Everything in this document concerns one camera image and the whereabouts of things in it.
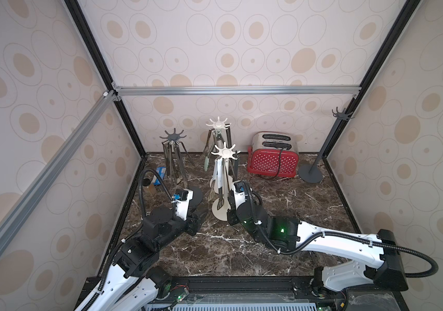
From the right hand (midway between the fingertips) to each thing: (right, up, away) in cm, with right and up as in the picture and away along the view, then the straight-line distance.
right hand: (235, 196), depth 70 cm
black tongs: (0, +11, -1) cm, 11 cm away
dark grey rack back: (+44, +7, +39) cm, 59 cm away
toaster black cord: (+24, +11, +30) cm, 40 cm away
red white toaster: (+21, +18, +27) cm, 39 cm away
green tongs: (-10, +23, +8) cm, 26 cm away
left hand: (-9, -4, -4) cm, 11 cm away
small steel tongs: (-6, +9, -4) cm, 11 cm away
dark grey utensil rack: (-19, -5, +33) cm, 38 cm away
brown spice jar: (-41, +1, +24) cm, 48 cm away
